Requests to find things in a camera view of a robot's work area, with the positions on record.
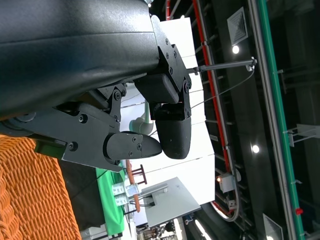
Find grey monitor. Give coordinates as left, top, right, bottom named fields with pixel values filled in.
left=141, top=176, right=202, bottom=228

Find square ceiling air vent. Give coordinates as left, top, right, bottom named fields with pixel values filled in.
left=226, top=6, right=249, bottom=46

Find orange wicker basket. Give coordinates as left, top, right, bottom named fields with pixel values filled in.
left=0, top=134, right=82, bottom=240

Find green and grey ceiling beam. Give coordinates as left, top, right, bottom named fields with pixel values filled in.
left=249, top=0, right=309, bottom=240

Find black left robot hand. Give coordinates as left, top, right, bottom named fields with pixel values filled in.
left=0, top=0, right=193, bottom=173

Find red ceiling rail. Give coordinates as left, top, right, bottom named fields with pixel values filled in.
left=164, top=0, right=239, bottom=221

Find thin grey pole cable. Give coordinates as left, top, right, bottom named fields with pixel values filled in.
left=189, top=66, right=256, bottom=111

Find brown wooden stand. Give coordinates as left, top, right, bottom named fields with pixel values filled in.
left=125, top=159, right=147, bottom=214

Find black pole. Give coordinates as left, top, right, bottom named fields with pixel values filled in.
left=189, top=57, right=258, bottom=75

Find white socket boxes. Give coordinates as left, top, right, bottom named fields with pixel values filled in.
left=111, top=183, right=140, bottom=207

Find grey box with orange lamp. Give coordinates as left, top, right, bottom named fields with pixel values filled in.
left=216, top=173, right=238, bottom=194

